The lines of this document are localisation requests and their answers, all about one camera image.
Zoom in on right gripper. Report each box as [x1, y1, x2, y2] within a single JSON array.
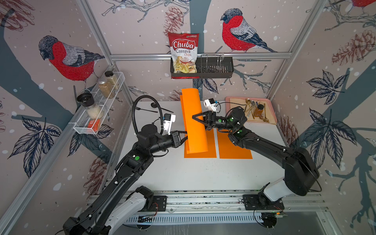
[[191, 114, 236, 133]]

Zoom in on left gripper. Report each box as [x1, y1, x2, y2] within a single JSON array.
[[148, 130, 192, 155]]

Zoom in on orange paper sheet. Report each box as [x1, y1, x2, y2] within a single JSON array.
[[180, 88, 208, 154], [216, 131, 253, 160], [184, 129, 217, 159]]

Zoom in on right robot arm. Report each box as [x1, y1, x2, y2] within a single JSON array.
[[192, 106, 319, 206]]

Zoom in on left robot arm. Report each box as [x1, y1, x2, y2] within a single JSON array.
[[62, 124, 188, 235]]

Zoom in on pink tray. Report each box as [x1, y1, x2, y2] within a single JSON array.
[[225, 96, 278, 125]]

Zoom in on black spoon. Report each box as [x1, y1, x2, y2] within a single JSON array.
[[151, 102, 173, 113]]

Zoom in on black fork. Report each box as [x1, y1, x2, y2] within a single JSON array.
[[135, 107, 158, 113]]

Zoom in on small amber bottle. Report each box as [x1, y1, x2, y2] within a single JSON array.
[[253, 104, 264, 118]]

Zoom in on red cassava chips bag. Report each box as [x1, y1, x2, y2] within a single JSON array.
[[167, 32, 199, 79]]

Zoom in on small red packet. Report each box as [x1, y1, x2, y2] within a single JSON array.
[[87, 119, 101, 132]]

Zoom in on brown spice jar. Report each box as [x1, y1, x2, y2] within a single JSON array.
[[98, 77, 115, 99]]

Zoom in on black lid rice jar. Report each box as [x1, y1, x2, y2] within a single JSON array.
[[76, 93, 104, 120]]

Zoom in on tan spice jar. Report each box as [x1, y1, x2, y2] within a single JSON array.
[[105, 70, 119, 90]]

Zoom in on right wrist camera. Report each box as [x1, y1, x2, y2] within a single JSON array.
[[204, 98, 217, 112]]

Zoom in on black wire wall basket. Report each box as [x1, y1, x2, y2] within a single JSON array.
[[170, 56, 234, 79]]

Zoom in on left black corrugated cable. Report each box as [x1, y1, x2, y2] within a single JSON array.
[[131, 94, 164, 136]]

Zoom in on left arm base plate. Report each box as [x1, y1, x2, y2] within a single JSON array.
[[143, 195, 167, 212]]

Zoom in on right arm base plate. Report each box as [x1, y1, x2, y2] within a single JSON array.
[[241, 194, 285, 211]]

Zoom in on clear acrylic wall shelf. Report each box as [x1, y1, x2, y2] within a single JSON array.
[[73, 71, 125, 135]]

